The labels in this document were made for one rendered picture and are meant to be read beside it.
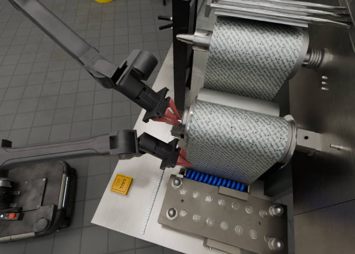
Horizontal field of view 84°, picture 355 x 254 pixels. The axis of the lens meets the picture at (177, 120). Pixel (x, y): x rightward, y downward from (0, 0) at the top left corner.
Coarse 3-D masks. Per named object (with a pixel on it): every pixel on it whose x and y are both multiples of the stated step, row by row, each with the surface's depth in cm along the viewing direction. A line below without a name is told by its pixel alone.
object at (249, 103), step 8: (200, 88) 66; (200, 96) 64; (208, 96) 64; (216, 96) 64; (224, 96) 64; (232, 96) 64; (240, 96) 65; (224, 104) 63; (232, 104) 62; (240, 104) 62; (248, 104) 62; (256, 104) 62; (264, 104) 62; (272, 104) 62; (264, 112) 61; (272, 112) 61
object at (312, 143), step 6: (300, 132) 50; (306, 132) 50; (312, 132) 50; (300, 138) 49; (306, 138) 49; (312, 138) 49; (318, 138) 50; (300, 144) 49; (306, 144) 49; (312, 144) 49; (318, 144) 49; (312, 150) 49; (318, 150) 48
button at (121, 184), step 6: (120, 174) 82; (114, 180) 80; (120, 180) 80; (126, 180) 80; (132, 180) 82; (114, 186) 79; (120, 186) 79; (126, 186) 79; (120, 192) 78; (126, 192) 78
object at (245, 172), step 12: (192, 156) 62; (204, 156) 60; (216, 156) 58; (192, 168) 72; (204, 168) 68; (216, 168) 65; (228, 168) 63; (240, 168) 60; (252, 168) 58; (264, 168) 56; (240, 180) 68; (252, 180) 65
